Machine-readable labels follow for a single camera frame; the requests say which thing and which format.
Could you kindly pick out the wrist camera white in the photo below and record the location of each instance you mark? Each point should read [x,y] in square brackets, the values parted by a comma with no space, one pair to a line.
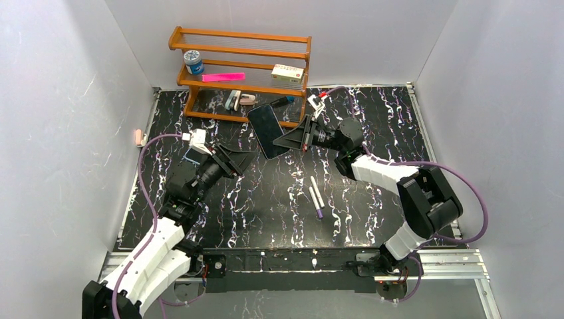
[197,140]
[318,104]

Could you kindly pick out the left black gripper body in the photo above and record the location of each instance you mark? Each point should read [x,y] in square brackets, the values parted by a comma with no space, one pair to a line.
[223,161]

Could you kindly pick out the pink wall clip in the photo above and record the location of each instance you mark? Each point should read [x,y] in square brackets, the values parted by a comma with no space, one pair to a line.
[140,138]

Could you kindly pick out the white purple marker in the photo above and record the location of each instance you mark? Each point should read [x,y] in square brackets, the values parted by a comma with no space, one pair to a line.
[317,192]
[315,203]

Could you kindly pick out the white purple marker right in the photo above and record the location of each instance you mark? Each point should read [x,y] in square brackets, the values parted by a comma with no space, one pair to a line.
[317,192]

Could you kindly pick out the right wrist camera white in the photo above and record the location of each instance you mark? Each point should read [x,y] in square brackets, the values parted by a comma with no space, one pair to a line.
[318,104]

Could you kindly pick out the pink small stapler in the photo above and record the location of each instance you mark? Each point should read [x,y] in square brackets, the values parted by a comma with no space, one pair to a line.
[247,99]

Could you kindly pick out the blue phone on table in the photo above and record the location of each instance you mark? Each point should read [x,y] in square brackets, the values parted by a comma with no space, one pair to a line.
[193,156]

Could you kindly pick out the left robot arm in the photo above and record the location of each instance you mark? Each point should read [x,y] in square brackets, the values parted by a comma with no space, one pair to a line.
[164,254]

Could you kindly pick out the teal white stapler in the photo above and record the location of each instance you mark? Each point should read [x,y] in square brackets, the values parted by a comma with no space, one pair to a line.
[232,103]

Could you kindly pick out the aluminium front rail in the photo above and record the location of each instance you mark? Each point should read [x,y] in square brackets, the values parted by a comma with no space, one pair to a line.
[436,263]

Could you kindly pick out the blue white round jar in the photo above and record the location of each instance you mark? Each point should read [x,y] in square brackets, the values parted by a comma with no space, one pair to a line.
[193,62]

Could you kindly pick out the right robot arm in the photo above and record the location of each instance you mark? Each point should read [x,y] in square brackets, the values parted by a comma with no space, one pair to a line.
[428,201]

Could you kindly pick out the white red cardboard box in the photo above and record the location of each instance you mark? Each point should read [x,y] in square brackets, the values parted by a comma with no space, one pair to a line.
[287,73]

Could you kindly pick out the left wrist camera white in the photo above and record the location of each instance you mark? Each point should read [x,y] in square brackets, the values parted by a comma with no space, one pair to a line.
[197,140]

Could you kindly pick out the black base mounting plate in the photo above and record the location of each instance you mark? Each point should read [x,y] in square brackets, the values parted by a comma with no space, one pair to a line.
[286,282]

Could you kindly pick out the black smartphone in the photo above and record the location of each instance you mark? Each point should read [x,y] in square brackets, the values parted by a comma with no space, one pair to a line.
[266,129]

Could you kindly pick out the white purple marker left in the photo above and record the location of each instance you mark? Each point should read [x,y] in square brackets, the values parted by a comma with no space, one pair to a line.
[315,203]

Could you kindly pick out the pink flat strip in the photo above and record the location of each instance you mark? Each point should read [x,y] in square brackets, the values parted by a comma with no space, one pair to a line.
[223,77]

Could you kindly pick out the orange wooden shelf rack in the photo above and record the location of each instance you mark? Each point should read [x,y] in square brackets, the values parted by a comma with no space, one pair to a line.
[253,54]

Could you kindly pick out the black marker blue cap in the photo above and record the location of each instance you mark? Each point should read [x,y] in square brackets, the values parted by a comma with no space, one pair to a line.
[283,101]

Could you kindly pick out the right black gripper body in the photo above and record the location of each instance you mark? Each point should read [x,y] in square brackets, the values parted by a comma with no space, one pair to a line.
[308,137]

